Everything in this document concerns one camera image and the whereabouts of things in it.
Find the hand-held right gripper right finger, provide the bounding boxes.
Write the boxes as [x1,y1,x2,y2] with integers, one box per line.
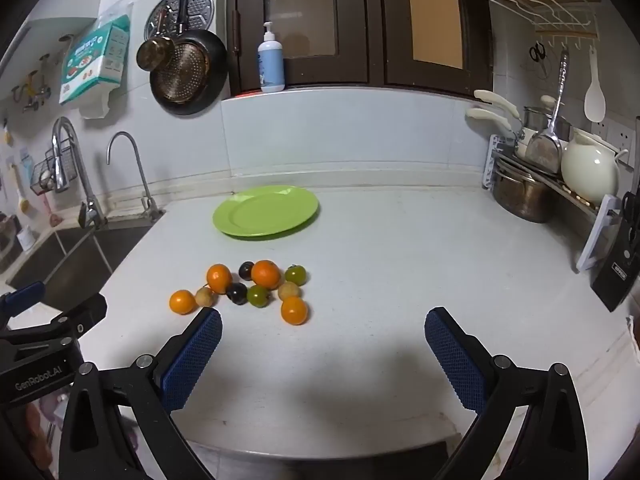
[424,306,591,480]

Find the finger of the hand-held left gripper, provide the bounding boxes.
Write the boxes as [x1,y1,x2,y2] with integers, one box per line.
[0,281,47,328]
[0,293,108,356]

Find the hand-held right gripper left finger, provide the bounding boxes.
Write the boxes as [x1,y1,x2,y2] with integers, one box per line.
[59,306,223,480]

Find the large orange mandarin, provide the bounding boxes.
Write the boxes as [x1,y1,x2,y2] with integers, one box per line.
[251,259,281,290]

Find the green plate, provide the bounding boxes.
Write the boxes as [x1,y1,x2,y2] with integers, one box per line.
[212,185,320,239]

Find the steel kitchen sink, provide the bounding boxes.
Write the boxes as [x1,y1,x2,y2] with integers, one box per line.
[5,222,156,311]

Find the yellow dish brush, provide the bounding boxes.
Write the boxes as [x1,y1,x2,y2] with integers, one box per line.
[10,162,33,216]

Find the chrome gooseneck faucet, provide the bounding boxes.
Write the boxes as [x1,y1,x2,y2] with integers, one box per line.
[106,131,166,221]

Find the chrome pull-down faucet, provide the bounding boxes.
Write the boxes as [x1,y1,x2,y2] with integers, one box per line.
[51,116,108,231]

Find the large steel pot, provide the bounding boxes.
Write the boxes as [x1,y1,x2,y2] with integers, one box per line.
[492,160,561,223]

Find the black knife block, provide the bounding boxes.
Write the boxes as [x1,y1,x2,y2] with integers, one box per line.
[590,191,640,313]

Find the metal dish rack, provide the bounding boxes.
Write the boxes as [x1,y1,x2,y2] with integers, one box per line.
[482,132,623,273]

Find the metal skimmer spatula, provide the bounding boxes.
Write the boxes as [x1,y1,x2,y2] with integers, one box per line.
[525,51,571,176]

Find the white ceramic kettle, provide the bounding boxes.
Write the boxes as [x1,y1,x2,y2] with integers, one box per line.
[560,127,631,203]

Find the green white bag box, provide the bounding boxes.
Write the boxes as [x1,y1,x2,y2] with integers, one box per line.
[58,13,132,120]

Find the small steel pot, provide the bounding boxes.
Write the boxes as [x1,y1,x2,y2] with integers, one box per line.
[522,105,573,143]

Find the small brass saucepan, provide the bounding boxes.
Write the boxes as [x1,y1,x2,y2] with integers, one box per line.
[136,5,177,73]

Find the black frying pan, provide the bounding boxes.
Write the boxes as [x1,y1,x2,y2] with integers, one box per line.
[149,0,228,117]

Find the white rice paddle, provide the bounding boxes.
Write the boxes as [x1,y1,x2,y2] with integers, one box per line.
[584,45,607,123]

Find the white pump bottle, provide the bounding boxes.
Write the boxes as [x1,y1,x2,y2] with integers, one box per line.
[257,21,286,94]

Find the black scissors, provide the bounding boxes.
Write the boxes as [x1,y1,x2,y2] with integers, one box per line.
[529,42,548,81]

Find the round metal steamer rack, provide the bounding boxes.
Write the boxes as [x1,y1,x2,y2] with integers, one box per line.
[144,0,216,43]

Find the black wire basket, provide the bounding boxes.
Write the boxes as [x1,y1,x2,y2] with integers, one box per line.
[29,152,73,196]

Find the yellow wall hooks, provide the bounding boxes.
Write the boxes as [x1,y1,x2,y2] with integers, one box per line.
[11,70,53,113]

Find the white utensil handle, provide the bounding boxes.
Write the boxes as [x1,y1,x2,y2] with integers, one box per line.
[465,106,518,136]
[473,89,523,121]

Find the white wall socket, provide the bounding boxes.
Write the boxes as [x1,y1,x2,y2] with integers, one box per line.
[600,120,640,168]

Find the dark brown window frame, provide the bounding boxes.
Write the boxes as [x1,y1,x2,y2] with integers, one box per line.
[216,0,496,98]

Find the white wire wall rack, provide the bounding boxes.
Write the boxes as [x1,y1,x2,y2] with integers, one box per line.
[480,0,601,41]

